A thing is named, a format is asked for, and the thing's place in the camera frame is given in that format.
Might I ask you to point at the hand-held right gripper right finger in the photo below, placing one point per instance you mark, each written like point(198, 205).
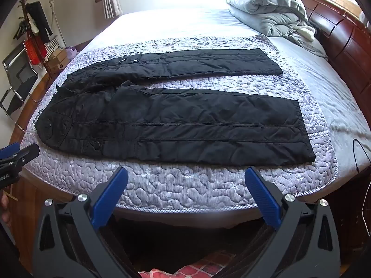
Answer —
point(262, 197)

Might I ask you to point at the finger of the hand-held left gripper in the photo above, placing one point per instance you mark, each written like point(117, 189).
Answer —
point(24, 154)

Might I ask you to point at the red bag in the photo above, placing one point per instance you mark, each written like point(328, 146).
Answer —
point(33, 50)

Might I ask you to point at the lavender quilted bedspread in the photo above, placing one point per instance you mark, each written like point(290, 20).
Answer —
point(188, 182)

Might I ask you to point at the bed with grey sheet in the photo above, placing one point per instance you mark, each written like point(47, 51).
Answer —
point(318, 72)

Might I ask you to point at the red plaid cloth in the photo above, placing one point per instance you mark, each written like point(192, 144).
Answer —
point(197, 268)

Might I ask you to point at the white fluffy cloth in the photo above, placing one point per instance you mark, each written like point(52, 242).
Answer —
point(306, 33)

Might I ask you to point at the cardboard box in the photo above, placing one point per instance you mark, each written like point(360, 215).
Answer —
point(58, 62)

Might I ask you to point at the folded grey duvet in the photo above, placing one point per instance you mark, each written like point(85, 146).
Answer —
point(266, 8)

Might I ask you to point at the dark wooden headboard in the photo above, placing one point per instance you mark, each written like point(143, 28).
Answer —
point(339, 31)

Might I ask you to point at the metal framed black chair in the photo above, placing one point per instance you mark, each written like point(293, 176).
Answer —
point(17, 69)

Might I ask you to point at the black pants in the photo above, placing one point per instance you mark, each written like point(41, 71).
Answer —
point(174, 127)

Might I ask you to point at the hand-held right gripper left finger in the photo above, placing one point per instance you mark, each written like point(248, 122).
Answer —
point(108, 197)

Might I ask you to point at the person's left hand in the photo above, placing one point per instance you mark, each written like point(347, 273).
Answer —
point(4, 211)

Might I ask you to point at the black hanging clothes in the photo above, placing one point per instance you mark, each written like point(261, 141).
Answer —
point(40, 20)

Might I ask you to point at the wooden coat rack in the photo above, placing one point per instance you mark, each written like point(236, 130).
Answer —
point(23, 8)

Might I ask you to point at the white wall pipe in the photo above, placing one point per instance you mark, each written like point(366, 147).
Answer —
point(53, 14)

